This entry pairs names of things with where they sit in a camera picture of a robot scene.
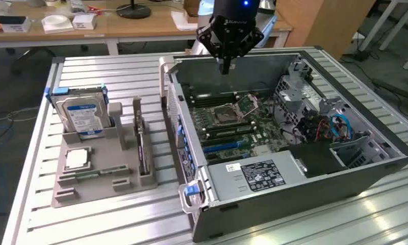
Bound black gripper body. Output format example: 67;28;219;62
209;0;261;59

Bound graphics card with metal bracket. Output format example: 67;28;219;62
132;96;151;177

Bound white paper stack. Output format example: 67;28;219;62
171;10;200;32

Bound wooden desk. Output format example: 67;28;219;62
0;0;293;49

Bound wooden cabinet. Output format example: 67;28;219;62
275;0;378;56

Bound black lamp base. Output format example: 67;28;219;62
116;0;152;19

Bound open socket cover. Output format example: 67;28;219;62
235;93;260;114

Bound green motherboard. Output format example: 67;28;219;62
187;86;291;164

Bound RAM stick with label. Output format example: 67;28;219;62
205;123;256;140

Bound small white labelled box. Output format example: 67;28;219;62
72;13;97;30

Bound blue expansion slot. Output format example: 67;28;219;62
203;141;243;154

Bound black stand foot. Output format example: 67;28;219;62
371;78;408;98

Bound hard disk with blue rails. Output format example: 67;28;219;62
45;85;115;140

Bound grey power supply unit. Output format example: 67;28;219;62
207;150;309;201

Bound black chair base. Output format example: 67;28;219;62
5;45;57;76

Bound grey disk bay cage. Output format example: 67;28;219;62
328;136;392;169

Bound white box black top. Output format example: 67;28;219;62
0;15;32;33

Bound silver CPU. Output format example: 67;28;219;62
63;149;91;170

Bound black open PC case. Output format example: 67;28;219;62
157;50;408;243

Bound green RAM stick bare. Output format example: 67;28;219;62
75;165;128;179

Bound grey parts rack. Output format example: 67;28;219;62
51;95;159;209

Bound white table frame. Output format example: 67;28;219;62
358;0;408;70

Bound red wire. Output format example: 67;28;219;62
316;119;331;141

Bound blue wire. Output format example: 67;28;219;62
328;114;355;142

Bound grey case handle blue latch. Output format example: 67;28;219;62
177;179;205;214

